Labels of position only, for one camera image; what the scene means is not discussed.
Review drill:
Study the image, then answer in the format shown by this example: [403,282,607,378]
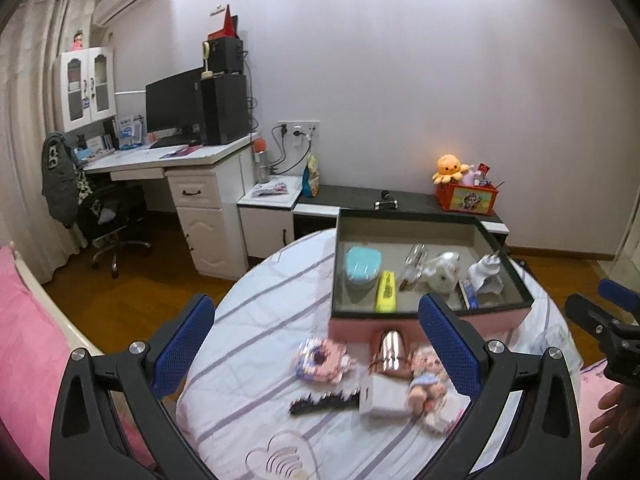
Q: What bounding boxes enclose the black speaker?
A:
[207,37,245,75]

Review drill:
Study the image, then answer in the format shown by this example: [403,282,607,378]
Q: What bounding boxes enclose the white bed frame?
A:
[7,242,103,356]

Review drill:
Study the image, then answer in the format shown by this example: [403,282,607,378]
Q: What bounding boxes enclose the red paper box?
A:
[207,4,240,41]

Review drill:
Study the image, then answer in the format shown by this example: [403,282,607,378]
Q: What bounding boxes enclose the white desk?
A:
[80,132,261,281]

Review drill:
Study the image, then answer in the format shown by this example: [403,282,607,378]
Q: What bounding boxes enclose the person's right hand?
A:
[588,385,632,450]

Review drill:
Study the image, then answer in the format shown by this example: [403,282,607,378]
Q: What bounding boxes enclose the black hair clip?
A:
[289,389,363,416]

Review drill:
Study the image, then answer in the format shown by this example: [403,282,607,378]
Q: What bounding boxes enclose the pink pig doll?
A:
[404,347,448,413]

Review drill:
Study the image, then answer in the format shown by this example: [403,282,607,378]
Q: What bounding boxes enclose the orange-capped bottle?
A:
[252,137,271,184]

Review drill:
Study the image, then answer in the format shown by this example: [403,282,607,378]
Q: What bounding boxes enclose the pink bed sheet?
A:
[0,245,151,480]

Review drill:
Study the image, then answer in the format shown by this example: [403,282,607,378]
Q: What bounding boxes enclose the grey jacket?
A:
[41,132,86,228]

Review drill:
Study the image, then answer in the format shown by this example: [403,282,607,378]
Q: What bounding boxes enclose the pink blue scrunchie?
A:
[292,337,353,381]

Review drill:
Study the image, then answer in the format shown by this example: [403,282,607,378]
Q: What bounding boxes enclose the rose gold metallic case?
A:
[370,329,409,376]

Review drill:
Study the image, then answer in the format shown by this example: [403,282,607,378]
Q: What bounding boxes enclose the black office chair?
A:
[75,182,153,278]

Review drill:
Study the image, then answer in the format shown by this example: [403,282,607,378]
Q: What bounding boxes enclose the white unicorn figurine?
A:
[467,249,505,295]

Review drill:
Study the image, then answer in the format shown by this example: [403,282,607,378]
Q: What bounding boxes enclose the black computer tower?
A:
[200,74,251,146]

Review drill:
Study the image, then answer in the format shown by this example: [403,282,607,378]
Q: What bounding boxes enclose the pink box with black rim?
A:
[328,208,535,348]

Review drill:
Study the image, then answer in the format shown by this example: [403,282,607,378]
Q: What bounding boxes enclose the pink quilt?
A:
[580,360,640,411]

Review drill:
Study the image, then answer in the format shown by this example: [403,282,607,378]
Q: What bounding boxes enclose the beige curtain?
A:
[0,0,101,271]

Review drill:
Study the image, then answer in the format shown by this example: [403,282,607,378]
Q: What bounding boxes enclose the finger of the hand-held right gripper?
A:
[598,278,640,311]
[565,294,640,356]

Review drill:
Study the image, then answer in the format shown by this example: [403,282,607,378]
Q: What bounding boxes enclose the white wall outlet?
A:
[277,120,321,137]

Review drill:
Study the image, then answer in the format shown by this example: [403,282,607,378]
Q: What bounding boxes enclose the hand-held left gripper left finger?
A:
[50,293,216,480]

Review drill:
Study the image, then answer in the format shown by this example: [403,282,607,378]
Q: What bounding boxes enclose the snack bag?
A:
[301,154,321,197]

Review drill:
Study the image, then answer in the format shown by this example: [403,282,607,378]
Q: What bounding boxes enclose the black computer monitor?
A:
[145,67,206,143]

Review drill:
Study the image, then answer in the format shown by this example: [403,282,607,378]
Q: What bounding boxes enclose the orange octopus plush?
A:
[432,155,471,184]

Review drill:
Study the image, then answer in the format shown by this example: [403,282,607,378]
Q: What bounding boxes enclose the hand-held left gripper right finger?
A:
[418,293,584,480]

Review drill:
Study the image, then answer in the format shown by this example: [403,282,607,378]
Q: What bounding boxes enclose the black and white low cabinet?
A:
[236,182,511,266]

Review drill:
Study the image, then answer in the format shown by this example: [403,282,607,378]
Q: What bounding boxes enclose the pink block figure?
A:
[422,395,463,436]

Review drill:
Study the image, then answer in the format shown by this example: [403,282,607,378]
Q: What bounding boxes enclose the small white box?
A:
[358,375,408,418]

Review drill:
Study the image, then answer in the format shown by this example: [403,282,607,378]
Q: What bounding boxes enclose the white glass-door cabinet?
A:
[52,46,118,133]

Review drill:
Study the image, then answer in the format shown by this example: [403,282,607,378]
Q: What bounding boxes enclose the teal plastic case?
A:
[345,246,383,291]

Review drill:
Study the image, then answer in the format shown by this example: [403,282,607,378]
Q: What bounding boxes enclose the pink papers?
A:
[250,181,290,197]

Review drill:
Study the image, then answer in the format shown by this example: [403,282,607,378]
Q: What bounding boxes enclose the yellow highlighter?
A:
[375,270,399,315]

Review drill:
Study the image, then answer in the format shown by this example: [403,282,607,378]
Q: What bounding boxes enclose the black power cables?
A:
[270,125,313,176]

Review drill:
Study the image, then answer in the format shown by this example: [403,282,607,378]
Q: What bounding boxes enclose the clear glass bottle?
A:
[398,243,429,291]

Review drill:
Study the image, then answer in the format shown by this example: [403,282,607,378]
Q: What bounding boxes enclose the blue box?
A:
[117,116,143,150]

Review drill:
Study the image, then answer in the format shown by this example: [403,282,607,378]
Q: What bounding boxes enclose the orange toy box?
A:
[435,181,501,216]

